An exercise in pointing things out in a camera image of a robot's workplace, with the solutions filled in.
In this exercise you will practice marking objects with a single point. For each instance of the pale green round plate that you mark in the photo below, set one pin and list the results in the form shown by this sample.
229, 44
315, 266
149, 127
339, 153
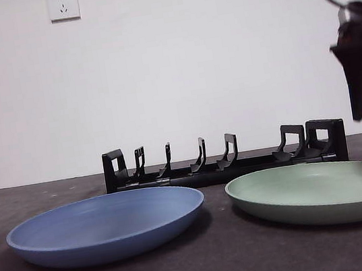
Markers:
313, 201

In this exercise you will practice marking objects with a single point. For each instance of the blue round plate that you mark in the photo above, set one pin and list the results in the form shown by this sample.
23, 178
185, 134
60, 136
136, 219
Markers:
107, 231

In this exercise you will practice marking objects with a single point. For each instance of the black plastic plate rack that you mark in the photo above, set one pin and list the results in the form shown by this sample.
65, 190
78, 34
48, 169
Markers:
207, 176

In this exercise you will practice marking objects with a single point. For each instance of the white wall socket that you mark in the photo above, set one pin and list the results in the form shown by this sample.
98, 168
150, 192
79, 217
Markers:
63, 6

